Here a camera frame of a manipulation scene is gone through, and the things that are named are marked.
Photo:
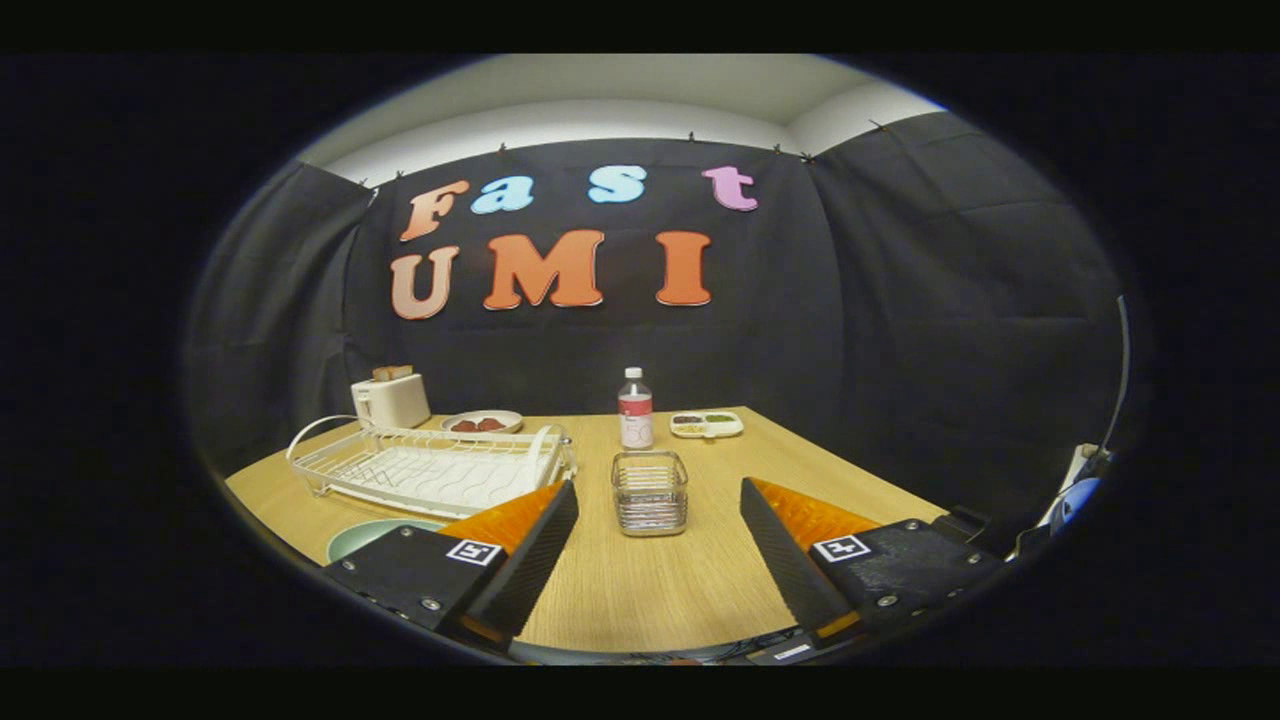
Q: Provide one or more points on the cream toaster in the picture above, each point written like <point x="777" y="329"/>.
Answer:
<point x="395" y="402"/>

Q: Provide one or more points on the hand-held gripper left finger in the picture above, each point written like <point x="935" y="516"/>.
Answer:
<point x="530" y="570"/>

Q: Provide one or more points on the small black block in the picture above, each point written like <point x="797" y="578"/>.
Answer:
<point x="965" y="523"/>

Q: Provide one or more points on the white and blue object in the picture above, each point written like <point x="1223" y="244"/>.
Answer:
<point x="1078" y="498"/>

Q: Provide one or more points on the clear plastic water bottle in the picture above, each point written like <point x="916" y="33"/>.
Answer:
<point x="636" y="420"/>

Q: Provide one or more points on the white divided snack dish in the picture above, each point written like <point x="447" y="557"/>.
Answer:
<point x="706" y="431"/>

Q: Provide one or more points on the pale green plate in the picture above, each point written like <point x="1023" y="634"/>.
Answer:
<point x="365" y="540"/>

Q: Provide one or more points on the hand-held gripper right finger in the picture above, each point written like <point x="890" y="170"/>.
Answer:
<point x="790" y="570"/>

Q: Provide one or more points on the black backdrop cloth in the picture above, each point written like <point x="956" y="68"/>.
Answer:
<point x="900" y="330"/>

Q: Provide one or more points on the beige round plate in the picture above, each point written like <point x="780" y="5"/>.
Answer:
<point x="513" y="419"/>

